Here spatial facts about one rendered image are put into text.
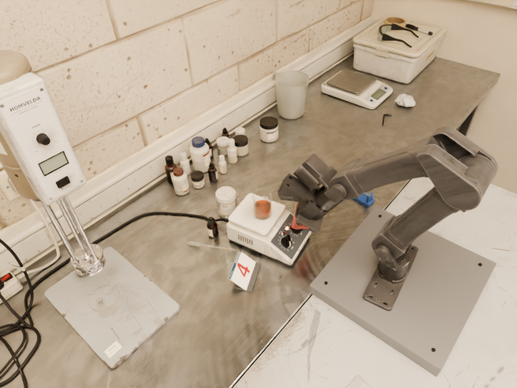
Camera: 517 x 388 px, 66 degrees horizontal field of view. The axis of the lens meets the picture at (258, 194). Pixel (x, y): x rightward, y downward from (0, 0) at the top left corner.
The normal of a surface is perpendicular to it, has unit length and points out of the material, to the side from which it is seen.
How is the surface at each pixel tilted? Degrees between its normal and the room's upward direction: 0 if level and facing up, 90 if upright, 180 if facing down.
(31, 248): 90
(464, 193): 94
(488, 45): 90
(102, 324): 0
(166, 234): 0
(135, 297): 0
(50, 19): 90
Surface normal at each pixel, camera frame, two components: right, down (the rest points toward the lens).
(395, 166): -0.66, 0.56
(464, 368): -0.03, -0.73
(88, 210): 0.76, 0.43
